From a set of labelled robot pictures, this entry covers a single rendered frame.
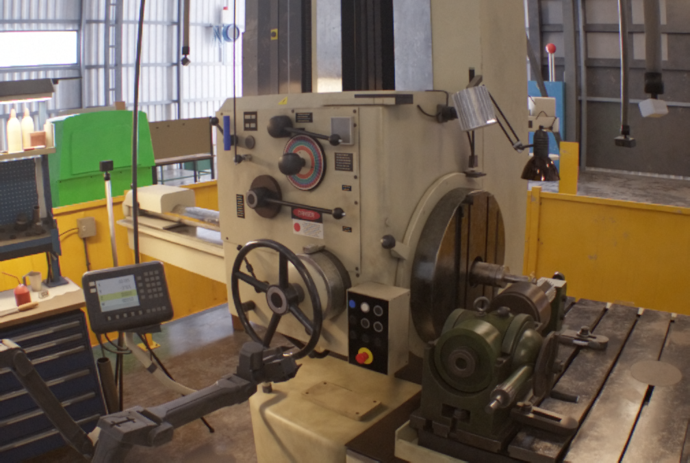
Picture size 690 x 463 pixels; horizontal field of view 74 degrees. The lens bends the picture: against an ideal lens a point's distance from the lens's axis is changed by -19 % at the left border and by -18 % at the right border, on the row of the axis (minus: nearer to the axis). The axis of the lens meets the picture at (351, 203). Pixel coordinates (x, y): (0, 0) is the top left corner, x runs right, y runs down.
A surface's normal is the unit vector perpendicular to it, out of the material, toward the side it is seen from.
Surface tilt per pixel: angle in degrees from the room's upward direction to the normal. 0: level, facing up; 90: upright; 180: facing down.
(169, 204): 90
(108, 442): 52
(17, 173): 90
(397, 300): 90
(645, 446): 0
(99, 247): 90
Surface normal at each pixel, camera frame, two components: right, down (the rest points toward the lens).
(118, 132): 0.77, 0.00
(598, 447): -0.02, -0.98
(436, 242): -0.54, -0.39
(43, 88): 0.62, -0.43
